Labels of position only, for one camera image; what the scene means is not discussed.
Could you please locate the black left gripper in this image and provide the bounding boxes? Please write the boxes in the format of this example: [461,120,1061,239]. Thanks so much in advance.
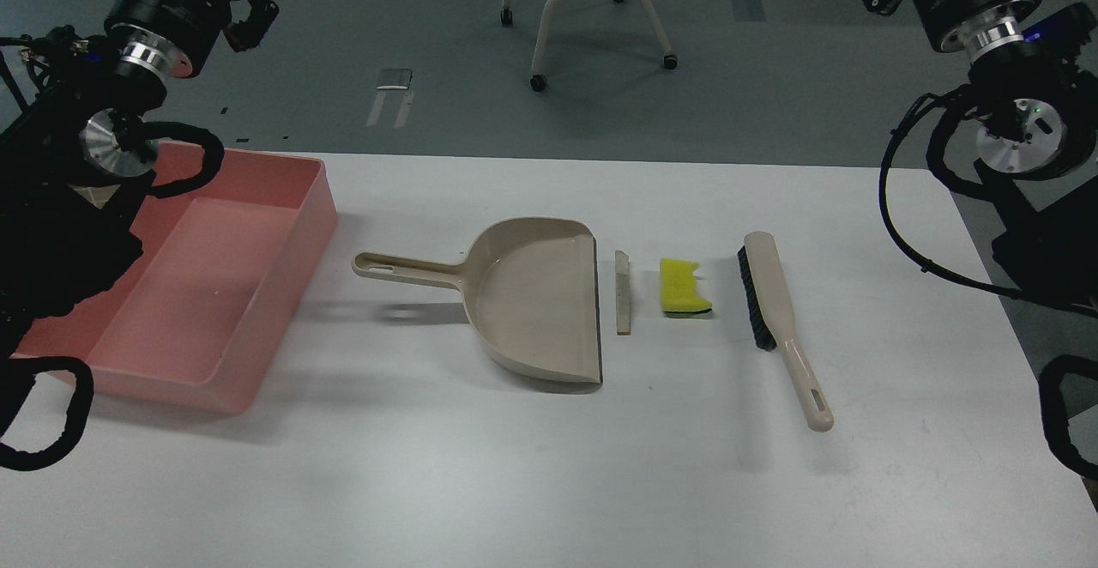
[105,0,280,79]

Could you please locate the beige hand brush black bristles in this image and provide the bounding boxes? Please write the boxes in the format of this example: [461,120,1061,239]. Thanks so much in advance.
[737,231,834,432]

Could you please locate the yellow sponge piece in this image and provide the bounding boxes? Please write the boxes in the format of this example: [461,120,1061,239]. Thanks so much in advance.
[659,257,713,318]

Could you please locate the white bread slice piece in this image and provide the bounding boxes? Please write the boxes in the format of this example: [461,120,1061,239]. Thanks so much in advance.
[614,249,632,335]

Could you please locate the beige plastic dustpan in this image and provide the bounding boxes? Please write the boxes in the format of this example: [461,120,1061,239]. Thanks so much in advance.
[352,218,603,387]

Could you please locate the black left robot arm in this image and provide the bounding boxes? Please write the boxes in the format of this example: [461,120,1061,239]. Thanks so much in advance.
[1,0,280,474]

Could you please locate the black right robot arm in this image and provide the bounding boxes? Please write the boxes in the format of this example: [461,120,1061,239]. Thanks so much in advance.
[861,0,1095,318]

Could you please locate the pink plastic bin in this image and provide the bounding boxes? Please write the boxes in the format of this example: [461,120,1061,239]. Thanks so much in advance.
[16,149,337,414]

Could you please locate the metal floor outlet plate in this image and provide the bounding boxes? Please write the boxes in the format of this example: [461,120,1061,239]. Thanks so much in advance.
[374,68,414,91]

